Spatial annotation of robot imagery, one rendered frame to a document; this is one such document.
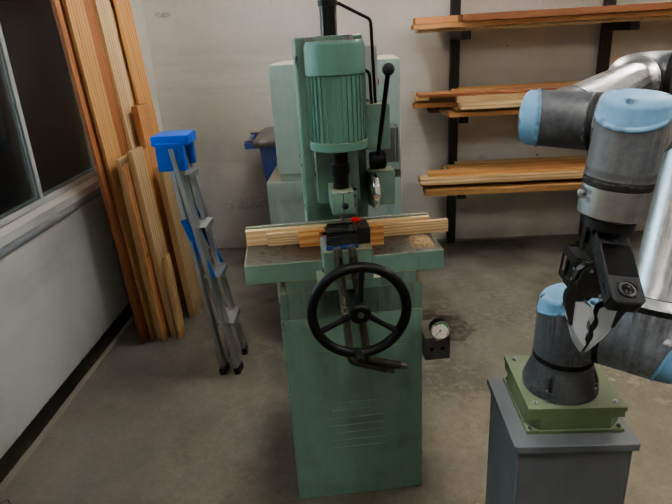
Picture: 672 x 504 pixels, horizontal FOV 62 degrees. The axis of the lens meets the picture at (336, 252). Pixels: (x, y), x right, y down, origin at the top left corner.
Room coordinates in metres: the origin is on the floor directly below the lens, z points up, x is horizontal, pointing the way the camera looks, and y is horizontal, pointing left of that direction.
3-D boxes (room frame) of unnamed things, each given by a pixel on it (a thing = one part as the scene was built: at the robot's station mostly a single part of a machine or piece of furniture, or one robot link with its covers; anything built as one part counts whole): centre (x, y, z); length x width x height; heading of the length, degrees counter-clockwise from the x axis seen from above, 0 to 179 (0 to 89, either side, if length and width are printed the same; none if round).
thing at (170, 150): (2.48, 0.62, 0.58); 0.27 x 0.25 x 1.16; 88
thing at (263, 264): (1.61, -0.02, 0.87); 0.61 x 0.30 x 0.06; 95
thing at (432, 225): (1.72, -0.08, 0.92); 0.59 x 0.02 x 0.04; 95
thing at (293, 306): (1.84, -0.02, 0.76); 0.57 x 0.45 x 0.09; 5
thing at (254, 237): (1.74, -0.01, 0.93); 0.60 x 0.02 x 0.05; 95
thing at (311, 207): (2.01, 0.00, 1.16); 0.22 x 0.22 x 0.72; 5
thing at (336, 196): (1.74, -0.03, 1.03); 0.14 x 0.07 x 0.09; 5
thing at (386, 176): (1.92, -0.17, 1.02); 0.09 x 0.07 x 0.12; 95
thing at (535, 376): (1.25, -0.57, 0.68); 0.19 x 0.19 x 0.10
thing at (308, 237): (1.68, -0.01, 0.93); 0.26 x 0.01 x 0.06; 95
